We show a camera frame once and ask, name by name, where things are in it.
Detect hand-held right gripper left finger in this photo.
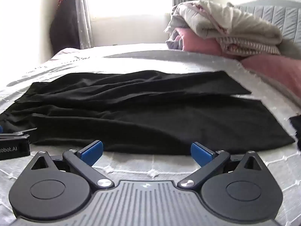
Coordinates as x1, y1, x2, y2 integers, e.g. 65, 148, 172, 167
25, 140, 114, 190

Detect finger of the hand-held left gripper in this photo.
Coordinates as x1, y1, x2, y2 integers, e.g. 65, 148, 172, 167
0, 125, 37, 139

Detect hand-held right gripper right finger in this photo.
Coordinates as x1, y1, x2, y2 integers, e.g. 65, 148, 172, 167
177, 142, 269, 191

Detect black pants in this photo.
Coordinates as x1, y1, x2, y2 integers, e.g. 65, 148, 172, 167
0, 70, 295, 156

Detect dark cloth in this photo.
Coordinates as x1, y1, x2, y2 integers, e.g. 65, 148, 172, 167
288, 116, 301, 151

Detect pink pillow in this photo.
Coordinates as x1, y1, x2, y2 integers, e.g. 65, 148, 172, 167
240, 55, 301, 97

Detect dark hanging clothes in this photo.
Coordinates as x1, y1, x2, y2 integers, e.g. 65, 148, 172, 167
49, 0, 81, 56

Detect striped blanket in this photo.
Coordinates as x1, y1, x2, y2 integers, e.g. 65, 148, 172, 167
216, 36, 281, 57

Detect white folded quilt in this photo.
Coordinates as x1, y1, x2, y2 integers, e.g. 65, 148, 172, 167
164, 0, 283, 46

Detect bright window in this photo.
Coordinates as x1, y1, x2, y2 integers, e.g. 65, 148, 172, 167
85, 0, 175, 20

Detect grey padded headboard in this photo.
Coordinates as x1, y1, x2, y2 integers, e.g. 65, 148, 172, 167
233, 0, 301, 46

